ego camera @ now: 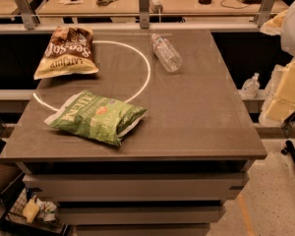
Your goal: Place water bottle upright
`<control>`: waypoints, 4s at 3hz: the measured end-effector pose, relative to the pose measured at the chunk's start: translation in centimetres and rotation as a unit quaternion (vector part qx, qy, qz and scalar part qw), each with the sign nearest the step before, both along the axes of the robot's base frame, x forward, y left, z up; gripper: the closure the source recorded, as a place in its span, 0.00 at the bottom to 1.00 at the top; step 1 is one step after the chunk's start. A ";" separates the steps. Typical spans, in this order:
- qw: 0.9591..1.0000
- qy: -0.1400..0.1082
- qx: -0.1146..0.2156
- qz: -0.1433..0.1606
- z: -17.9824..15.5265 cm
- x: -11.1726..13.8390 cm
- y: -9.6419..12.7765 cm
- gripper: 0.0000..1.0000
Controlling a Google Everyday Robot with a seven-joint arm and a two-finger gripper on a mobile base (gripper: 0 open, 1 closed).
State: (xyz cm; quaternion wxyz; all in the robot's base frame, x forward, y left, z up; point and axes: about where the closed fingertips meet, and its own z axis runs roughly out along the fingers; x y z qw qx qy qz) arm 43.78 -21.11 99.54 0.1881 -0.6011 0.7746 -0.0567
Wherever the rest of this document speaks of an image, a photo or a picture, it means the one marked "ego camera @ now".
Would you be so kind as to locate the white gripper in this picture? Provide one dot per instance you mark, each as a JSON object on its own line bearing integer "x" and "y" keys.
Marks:
{"x": 294, "y": 29}

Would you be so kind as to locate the clear plastic water bottle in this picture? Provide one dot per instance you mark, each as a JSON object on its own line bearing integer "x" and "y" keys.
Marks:
{"x": 166, "y": 53}

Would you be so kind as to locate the black pole on floor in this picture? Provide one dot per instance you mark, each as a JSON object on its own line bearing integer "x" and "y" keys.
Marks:
{"x": 289, "y": 149}

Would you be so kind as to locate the white power strip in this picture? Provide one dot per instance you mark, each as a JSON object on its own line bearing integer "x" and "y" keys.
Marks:
{"x": 156, "y": 6}

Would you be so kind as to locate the green jalapeno chip bag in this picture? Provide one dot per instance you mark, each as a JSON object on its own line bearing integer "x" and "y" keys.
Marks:
{"x": 96, "y": 117}

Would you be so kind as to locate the brown sea salt chip bag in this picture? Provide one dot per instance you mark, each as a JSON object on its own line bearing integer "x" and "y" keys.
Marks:
{"x": 68, "y": 52}

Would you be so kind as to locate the white tape circle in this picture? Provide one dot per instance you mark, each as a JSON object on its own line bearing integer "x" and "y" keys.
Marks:
{"x": 37, "y": 97}

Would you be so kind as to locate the yellow item in basket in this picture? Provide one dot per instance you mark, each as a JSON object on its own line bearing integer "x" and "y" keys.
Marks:
{"x": 31, "y": 210}

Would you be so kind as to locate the grey right metal bracket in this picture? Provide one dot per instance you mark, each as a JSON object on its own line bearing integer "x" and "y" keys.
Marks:
{"x": 264, "y": 12}

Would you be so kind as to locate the grey metal bracket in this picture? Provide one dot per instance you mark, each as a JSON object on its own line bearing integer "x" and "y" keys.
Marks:
{"x": 29, "y": 18}
{"x": 264, "y": 12}
{"x": 144, "y": 14}

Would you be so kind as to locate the grey middle metal bracket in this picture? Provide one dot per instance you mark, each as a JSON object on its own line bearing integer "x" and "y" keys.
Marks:
{"x": 144, "y": 14}

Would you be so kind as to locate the black handled scissors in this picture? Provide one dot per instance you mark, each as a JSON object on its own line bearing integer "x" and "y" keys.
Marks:
{"x": 104, "y": 2}

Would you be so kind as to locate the grey left metal bracket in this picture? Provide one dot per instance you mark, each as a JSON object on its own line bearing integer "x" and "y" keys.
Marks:
{"x": 29, "y": 18}

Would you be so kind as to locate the black wire basket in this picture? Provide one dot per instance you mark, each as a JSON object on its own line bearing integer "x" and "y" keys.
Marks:
{"x": 46, "y": 223}

